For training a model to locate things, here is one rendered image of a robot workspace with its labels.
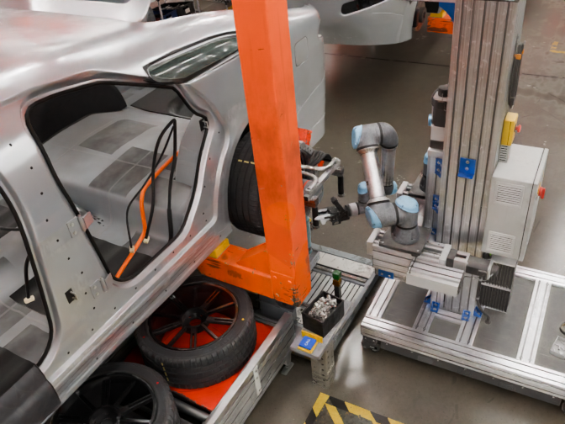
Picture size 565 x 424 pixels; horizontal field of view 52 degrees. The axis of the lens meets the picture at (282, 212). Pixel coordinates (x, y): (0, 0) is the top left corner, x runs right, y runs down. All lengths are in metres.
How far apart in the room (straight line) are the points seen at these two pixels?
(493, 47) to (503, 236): 0.96
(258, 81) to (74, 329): 1.31
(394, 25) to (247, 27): 3.40
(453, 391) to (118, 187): 2.23
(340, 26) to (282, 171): 3.14
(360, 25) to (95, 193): 3.04
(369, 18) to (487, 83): 2.93
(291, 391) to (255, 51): 1.96
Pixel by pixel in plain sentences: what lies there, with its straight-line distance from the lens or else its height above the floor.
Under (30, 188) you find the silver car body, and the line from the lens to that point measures 2.34.
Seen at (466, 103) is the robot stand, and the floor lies 1.56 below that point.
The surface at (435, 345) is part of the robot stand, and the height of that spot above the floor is 0.23.
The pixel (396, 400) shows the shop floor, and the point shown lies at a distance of 3.44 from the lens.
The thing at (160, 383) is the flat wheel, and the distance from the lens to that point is 3.02.
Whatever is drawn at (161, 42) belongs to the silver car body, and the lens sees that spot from 2.88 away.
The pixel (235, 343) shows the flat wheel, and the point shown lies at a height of 0.48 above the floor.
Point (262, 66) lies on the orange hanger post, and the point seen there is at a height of 1.89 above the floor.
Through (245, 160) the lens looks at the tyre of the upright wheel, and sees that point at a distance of 3.30.
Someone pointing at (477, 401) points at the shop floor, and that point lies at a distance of 3.50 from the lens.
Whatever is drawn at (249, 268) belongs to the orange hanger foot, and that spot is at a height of 0.68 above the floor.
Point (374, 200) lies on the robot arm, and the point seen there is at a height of 1.07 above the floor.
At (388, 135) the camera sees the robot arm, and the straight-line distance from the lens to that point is 3.05.
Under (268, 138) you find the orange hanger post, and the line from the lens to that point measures 2.57.
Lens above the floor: 2.80
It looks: 36 degrees down
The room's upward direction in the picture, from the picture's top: 7 degrees counter-clockwise
